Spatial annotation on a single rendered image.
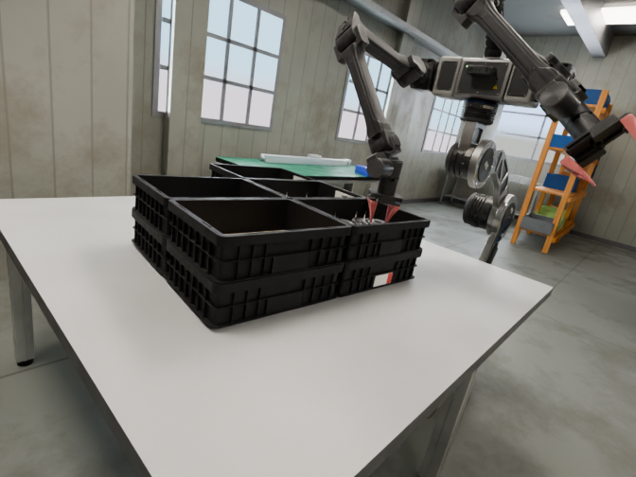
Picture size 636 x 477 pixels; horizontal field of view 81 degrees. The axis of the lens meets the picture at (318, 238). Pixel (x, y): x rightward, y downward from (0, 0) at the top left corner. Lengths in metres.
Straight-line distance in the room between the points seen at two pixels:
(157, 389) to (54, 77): 2.15
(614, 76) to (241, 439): 8.40
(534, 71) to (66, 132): 2.36
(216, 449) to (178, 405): 0.11
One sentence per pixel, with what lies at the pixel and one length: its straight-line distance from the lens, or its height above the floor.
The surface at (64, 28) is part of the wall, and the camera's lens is 2.67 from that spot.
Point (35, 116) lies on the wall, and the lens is 2.64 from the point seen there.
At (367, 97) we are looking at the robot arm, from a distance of 1.24.
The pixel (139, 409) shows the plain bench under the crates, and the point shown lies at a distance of 0.72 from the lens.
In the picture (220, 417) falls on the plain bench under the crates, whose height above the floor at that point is 0.70.
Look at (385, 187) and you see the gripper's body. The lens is 1.16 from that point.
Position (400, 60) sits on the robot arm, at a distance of 1.59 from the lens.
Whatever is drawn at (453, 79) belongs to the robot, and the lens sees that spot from 1.74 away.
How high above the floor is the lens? 1.18
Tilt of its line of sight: 17 degrees down
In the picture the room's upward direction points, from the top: 10 degrees clockwise
